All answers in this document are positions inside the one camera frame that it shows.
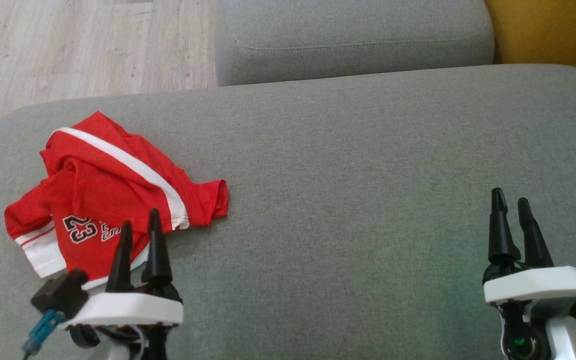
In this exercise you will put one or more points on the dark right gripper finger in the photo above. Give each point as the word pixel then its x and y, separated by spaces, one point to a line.
pixel 500 235
pixel 534 245

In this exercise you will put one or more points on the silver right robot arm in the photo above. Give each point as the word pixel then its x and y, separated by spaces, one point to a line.
pixel 568 345

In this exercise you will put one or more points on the wide yellow sofa backrest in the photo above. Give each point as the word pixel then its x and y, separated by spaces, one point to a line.
pixel 558 30

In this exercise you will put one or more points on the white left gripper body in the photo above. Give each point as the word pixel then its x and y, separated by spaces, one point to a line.
pixel 133 310

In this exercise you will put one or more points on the large grey sofa seat cushion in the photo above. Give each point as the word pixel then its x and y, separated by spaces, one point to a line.
pixel 343 200

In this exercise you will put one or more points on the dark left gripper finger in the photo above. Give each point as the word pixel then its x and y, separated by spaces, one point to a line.
pixel 156 255
pixel 120 265

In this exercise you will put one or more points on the red shorts with white stripe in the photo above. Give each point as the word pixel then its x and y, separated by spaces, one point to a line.
pixel 98 175

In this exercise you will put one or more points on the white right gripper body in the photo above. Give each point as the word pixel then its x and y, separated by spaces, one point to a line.
pixel 533 285

